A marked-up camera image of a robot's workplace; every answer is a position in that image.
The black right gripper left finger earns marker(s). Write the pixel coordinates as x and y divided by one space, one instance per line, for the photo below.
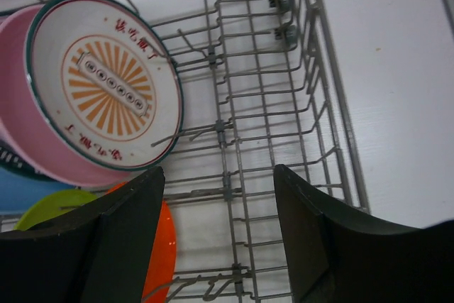
96 253

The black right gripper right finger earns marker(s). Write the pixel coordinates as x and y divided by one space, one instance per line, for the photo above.
337 253

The lime green plate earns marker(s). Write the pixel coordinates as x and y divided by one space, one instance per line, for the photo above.
54 205

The blue plate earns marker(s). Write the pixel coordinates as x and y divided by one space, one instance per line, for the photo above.
19 193

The white plate dark patterned rim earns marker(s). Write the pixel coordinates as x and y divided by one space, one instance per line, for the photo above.
10 159

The pink plate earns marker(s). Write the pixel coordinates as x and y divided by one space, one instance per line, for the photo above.
24 128

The white plate orange sunburst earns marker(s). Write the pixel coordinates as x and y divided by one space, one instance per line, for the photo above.
104 82

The grey wire dish rack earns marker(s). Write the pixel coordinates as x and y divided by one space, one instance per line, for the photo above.
355 96

